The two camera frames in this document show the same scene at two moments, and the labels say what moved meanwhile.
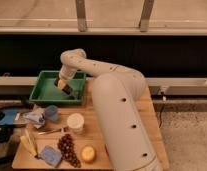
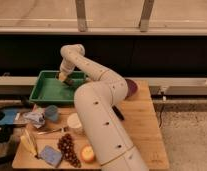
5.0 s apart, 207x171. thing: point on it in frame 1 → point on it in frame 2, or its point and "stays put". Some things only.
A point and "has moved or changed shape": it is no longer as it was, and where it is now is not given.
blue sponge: (51, 156) stays put
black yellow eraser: (67, 89) has moved or changed shape
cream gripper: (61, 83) → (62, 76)
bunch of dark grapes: (66, 146) stays put
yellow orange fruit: (88, 153) stays put
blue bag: (6, 116) stays put
